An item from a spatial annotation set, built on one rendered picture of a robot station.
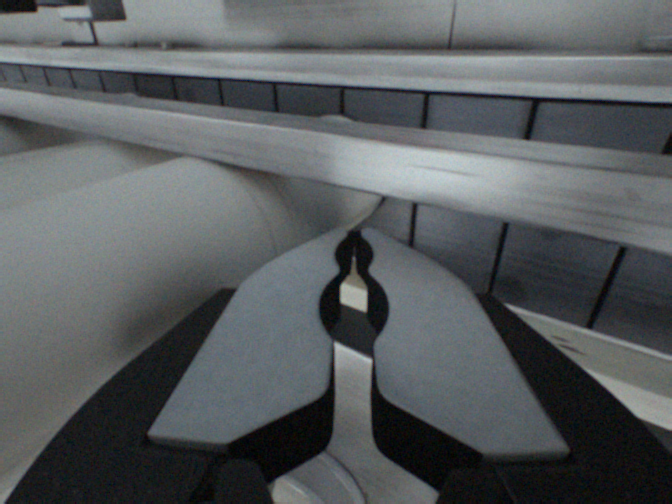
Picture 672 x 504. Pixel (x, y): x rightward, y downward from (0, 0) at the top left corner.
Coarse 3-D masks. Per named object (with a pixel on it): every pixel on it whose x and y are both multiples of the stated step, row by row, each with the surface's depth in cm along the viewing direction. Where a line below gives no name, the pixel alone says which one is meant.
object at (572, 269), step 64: (0, 64) 32; (448, 128) 14; (512, 128) 13; (576, 128) 12; (640, 128) 11; (448, 256) 17; (512, 256) 15; (576, 256) 14; (640, 256) 13; (576, 320) 15; (640, 320) 14
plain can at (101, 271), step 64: (64, 192) 9; (128, 192) 9; (192, 192) 9; (256, 192) 11; (320, 192) 13; (0, 256) 7; (64, 256) 7; (128, 256) 8; (192, 256) 9; (256, 256) 10; (0, 320) 6; (64, 320) 7; (128, 320) 8; (0, 384) 6; (64, 384) 7; (0, 448) 6
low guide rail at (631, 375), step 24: (360, 288) 16; (552, 336) 13; (576, 336) 13; (576, 360) 12; (600, 360) 12; (624, 360) 12; (648, 360) 12; (624, 384) 12; (648, 384) 11; (648, 408) 11
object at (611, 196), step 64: (128, 128) 12; (192, 128) 10; (256, 128) 9; (320, 128) 8; (384, 128) 8; (384, 192) 8; (448, 192) 7; (512, 192) 6; (576, 192) 6; (640, 192) 5
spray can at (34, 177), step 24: (96, 144) 13; (120, 144) 14; (0, 168) 11; (24, 168) 11; (48, 168) 12; (72, 168) 12; (96, 168) 12; (120, 168) 13; (0, 192) 10; (24, 192) 11; (48, 192) 11
